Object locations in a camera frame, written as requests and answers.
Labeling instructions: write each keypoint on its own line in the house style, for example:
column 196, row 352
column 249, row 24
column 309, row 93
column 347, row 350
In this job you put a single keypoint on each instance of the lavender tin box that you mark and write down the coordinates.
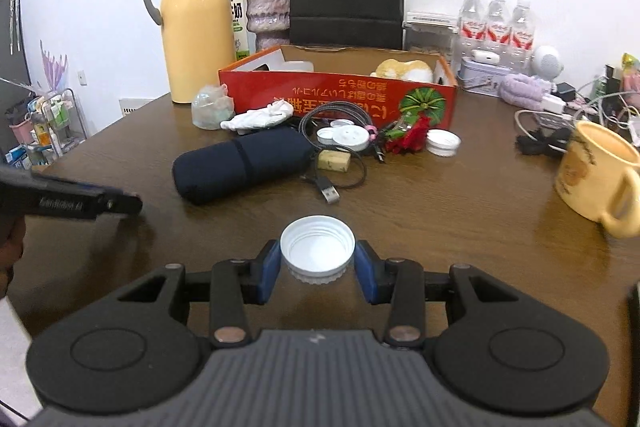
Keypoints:
column 479, row 78

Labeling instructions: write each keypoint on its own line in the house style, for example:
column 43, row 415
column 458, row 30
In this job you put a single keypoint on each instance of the red artificial rose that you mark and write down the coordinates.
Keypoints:
column 407, row 137

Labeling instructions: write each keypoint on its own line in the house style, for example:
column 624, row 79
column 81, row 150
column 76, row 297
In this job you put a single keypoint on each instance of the milk carton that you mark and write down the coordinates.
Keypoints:
column 241, row 35

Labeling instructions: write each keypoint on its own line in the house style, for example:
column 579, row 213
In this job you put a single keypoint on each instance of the yellow thermos jug grey handle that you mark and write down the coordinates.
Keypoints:
column 197, row 41

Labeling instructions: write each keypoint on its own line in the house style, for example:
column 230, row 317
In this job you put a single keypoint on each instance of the purple fluffy scrunchie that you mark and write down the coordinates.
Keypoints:
column 524, row 91

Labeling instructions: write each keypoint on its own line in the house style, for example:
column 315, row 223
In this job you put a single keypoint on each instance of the pink plush snack packet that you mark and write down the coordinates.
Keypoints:
column 631, row 79

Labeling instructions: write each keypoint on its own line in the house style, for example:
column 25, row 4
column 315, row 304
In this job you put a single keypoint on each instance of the pink white ceramic vase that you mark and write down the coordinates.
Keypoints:
column 269, row 21

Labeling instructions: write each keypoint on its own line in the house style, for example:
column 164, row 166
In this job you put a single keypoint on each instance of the water bottle middle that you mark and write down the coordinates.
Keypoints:
column 497, row 26

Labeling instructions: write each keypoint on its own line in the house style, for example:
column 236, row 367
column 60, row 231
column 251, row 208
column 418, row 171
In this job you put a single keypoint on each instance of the clear acrylic organizer box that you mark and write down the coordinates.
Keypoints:
column 430, row 33

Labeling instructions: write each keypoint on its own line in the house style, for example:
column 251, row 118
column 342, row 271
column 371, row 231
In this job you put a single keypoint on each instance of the white jar lid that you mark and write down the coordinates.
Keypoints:
column 442, row 143

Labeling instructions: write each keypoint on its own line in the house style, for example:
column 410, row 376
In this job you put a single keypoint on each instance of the water bottle left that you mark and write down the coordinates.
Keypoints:
column 472, row 26

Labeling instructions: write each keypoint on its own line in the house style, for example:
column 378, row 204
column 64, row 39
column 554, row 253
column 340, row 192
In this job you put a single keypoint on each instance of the yellow bear mug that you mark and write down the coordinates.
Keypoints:
column 599, row 179

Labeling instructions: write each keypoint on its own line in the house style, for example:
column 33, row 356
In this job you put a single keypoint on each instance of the white cloth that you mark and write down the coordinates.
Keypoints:
column 259, row 119

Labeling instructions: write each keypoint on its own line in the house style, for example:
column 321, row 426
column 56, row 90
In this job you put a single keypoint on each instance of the red cardboard box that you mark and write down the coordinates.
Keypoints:
column 310, row 77

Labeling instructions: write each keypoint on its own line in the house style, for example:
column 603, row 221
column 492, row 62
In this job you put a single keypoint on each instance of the small beige eraser block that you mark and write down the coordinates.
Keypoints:
column 334, row 160

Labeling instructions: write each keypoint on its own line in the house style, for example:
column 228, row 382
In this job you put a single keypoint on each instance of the yellow white plush toy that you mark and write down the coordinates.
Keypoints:
column 411, row 71

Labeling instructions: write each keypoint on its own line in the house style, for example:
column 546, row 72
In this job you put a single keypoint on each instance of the clear plastic bag bundle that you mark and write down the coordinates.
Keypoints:
column 211, row 107

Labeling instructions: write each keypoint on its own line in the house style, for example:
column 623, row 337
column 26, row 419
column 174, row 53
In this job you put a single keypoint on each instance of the white round disc device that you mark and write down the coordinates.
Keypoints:
column 344, row 133

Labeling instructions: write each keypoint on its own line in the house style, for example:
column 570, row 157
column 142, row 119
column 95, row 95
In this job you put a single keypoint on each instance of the metal storage cart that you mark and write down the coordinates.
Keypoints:
column 46, row 128

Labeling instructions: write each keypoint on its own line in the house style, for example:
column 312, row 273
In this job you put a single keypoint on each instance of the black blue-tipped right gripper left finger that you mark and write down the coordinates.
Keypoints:
column 141, row 345

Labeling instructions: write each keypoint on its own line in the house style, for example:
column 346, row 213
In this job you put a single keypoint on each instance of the white wall outlet panel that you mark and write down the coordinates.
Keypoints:
column 130, row 105

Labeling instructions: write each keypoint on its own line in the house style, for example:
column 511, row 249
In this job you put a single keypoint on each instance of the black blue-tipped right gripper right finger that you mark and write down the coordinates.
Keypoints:
column 487, row 342

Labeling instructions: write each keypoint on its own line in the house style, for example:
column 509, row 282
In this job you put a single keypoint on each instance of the dark navy pouch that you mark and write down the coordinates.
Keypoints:
column 222, row 170

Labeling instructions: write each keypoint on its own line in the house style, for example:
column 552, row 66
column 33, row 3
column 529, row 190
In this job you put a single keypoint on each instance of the black hair bow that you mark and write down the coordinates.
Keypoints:
column 537, row 143

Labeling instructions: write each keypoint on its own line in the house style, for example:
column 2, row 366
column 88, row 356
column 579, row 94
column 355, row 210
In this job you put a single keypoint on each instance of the white earbuds case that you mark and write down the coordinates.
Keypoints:
column 485, row 57

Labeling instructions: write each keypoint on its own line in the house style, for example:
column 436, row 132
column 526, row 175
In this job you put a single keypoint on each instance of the white plastic bottle cap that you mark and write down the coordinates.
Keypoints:
column 317, row 249

